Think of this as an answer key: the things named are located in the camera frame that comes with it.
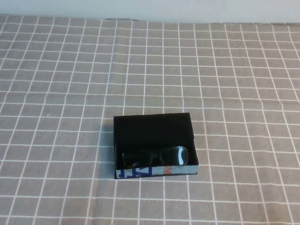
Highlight black printed glasses case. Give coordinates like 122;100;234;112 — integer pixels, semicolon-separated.
110;109;203;183

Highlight grey white-checked tablecloth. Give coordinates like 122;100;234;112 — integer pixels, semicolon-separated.
0;10;300;225

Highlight black sunglasses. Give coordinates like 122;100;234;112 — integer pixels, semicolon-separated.
121;142;191;170

